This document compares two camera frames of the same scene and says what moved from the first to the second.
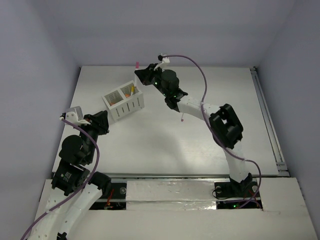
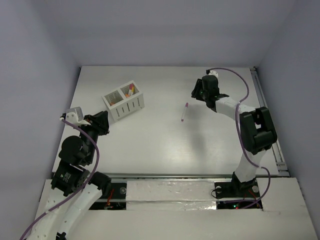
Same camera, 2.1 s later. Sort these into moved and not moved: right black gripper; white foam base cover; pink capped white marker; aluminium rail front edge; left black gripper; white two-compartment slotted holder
Moved: pink capped white marker; right black gripper
Not moved: white two-compartment slotted holder; aluminium rail front edge; left black gripper; white foam base cover
